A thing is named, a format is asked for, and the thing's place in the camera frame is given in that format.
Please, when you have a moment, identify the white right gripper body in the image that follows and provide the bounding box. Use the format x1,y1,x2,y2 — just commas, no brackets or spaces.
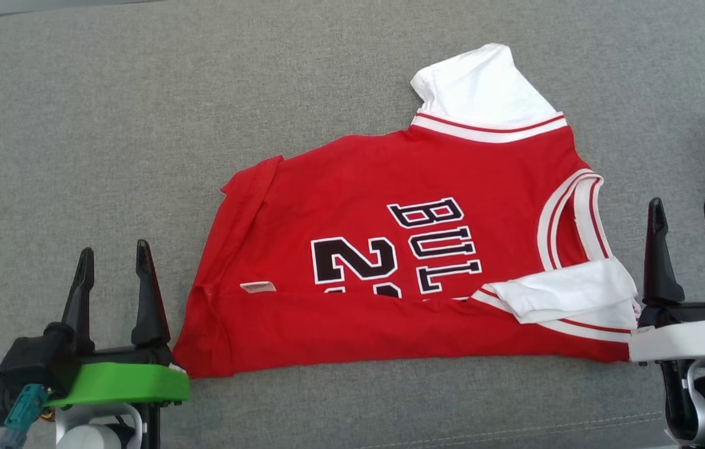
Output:
629,302,705,364

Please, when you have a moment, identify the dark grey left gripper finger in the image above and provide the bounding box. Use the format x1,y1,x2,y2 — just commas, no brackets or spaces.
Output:
131,240,171,349
61,248,96,354

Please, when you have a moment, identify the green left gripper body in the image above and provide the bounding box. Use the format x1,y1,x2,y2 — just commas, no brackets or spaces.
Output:
47,345,191,409

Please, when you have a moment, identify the red and white basketball jersey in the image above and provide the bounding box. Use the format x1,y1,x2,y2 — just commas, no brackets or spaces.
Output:
173,42,640,380

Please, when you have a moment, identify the left arm cable teal plug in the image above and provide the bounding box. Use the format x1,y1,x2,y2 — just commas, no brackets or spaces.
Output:
0,384,51,449

